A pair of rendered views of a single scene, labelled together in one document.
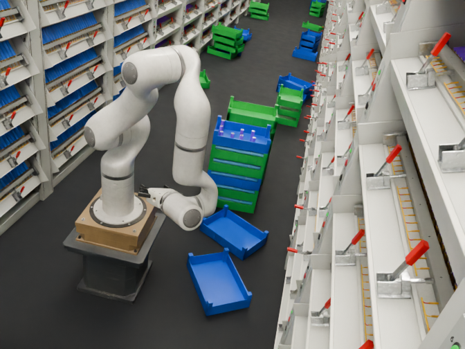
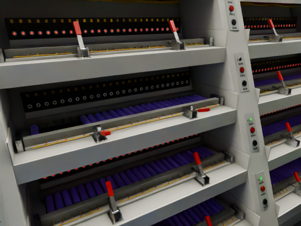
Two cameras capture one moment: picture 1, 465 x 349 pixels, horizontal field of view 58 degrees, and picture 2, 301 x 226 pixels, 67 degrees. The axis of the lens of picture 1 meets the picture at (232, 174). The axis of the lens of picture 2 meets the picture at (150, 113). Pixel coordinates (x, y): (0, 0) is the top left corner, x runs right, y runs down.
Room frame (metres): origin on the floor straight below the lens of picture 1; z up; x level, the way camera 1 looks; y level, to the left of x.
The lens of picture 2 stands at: (1.55, 0.17, 0.55)
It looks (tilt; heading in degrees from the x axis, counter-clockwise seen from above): 2 degrees down; 237
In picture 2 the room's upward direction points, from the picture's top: 11 degrees counter-clockwise
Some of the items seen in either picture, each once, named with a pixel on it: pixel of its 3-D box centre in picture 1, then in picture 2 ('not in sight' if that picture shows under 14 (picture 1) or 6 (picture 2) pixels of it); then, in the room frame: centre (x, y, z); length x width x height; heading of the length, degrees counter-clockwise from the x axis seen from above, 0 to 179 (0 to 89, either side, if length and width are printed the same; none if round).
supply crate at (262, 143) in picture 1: (242, 133); not in sight; (2.05, -0.01, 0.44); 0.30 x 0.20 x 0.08; 92
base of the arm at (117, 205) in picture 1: (117, 190); not in sight; (1.29, 0.42, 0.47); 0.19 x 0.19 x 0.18
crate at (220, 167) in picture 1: (237, 158); not in sight; (2.05, -0.01, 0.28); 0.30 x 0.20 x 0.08; 92
